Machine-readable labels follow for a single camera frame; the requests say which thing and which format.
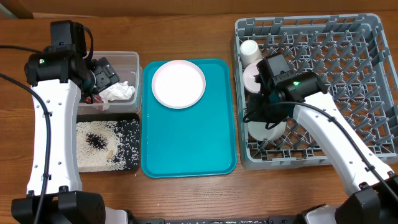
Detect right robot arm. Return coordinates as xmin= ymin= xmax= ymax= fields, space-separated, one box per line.
xmin=243 ymin=53 xmax=397 ymax=224

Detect white round plate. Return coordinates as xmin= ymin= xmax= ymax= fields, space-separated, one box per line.
xmin=151 ymin=60 xmax=206 ymax=110

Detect pale green paper cup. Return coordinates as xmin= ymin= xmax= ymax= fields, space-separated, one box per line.
xmin=239 ymin=40 xmax=262 ymax=68

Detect black plastic tray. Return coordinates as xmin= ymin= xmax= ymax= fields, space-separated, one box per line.
xmin=76 ymin=112 xmax=141 ymax=174

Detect grey shallow bowl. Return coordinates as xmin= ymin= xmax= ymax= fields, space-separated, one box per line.
xmin=248 ymin=121 xmax=287 ymax=141

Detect white napkin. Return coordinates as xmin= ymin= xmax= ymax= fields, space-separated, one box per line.
xmin=99 ymin=81 xmax=136 ymax=103

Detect red snack wrapper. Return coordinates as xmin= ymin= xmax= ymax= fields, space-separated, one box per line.
xmin=81 ymin=95 xmax=104 ymax=111

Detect pink bowl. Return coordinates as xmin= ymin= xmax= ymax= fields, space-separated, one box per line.
xmin=243 ymin=59 xmax=261 ymax=94

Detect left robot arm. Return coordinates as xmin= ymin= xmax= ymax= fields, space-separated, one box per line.
xmin=11 ymin=21 xmax=135 ymax=223

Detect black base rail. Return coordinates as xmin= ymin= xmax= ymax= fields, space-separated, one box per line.
xmin=137 ymin=215 xmax=305 ymax=224

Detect teal serving tray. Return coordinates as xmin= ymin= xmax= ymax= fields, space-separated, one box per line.
xmin=141 ymin=58 xmax=237 ymax=179

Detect grey dishwasher rack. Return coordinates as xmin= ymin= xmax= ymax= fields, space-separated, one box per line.
xmin=233 ymin=14 xmax=397 ymax=164

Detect clear plastic storage bin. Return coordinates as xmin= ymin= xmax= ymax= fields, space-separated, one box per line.
xmin=77 ymin=51 xmax=142 ymax=115

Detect spilled rice pile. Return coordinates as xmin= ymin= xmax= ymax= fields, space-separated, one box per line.
xmin=76 ymin=119 xmax=141 ymax=173

